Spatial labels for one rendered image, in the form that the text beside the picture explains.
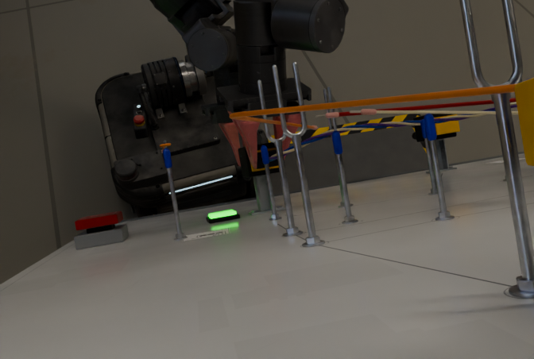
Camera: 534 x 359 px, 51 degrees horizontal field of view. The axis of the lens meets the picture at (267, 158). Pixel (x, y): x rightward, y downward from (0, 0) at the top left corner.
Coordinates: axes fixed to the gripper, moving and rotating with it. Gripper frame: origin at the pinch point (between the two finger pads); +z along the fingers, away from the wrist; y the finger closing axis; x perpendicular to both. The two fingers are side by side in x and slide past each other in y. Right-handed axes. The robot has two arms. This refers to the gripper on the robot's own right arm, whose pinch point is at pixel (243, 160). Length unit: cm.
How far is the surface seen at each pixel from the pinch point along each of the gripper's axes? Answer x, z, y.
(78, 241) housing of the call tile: -18.0, 3.1, -23.8
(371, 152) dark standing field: 120, 27, 72
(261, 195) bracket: -13.2, 2.8, -0.3
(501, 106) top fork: -65, -12, 0
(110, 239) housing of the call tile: -18.4, 3.5, -20.2
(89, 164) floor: 141, 18, -37
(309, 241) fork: -45.4, -1.3, -3.3
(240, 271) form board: -50, -2, -9
